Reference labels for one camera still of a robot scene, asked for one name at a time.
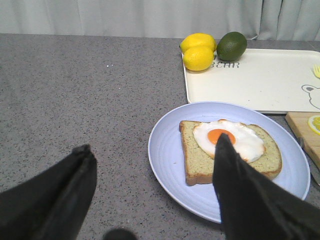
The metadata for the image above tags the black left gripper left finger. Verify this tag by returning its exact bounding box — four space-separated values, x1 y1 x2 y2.
0 144 97 240

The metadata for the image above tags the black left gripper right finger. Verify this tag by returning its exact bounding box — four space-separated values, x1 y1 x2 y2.
212 134 320 240

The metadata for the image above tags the wooden cutting board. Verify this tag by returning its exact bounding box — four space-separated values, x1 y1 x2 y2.
285 112 320 169

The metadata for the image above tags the yellow lemon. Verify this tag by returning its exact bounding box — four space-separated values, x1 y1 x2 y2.
182 46 214 72
180 32 217 53

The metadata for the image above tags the lemon slice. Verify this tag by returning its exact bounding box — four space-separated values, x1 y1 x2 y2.
307 115 320 135

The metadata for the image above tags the rear yellow lemon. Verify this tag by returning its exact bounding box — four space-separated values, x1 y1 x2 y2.
180 32 217 53

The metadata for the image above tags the yellow plastic fork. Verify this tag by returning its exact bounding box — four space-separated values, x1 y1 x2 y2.
312 64 320 79

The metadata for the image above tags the bottom bread slice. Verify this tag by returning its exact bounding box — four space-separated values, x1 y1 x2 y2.
179 120 283 186

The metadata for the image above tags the light blue plate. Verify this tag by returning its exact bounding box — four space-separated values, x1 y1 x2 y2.
148 101 311 223

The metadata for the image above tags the cream bear tray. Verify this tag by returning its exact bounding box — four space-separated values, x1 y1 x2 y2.
184 48 320 114

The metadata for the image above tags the green lime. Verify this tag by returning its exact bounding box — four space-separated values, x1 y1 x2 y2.
216 31 247 62

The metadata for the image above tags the white curtain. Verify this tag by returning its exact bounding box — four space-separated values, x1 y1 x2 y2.
0 0 320 41

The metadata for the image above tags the fried egg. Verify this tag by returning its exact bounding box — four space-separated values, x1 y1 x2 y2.
193 119 265 163

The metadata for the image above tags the front yellow lemon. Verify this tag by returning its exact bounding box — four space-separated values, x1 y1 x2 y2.
182 46 214 72

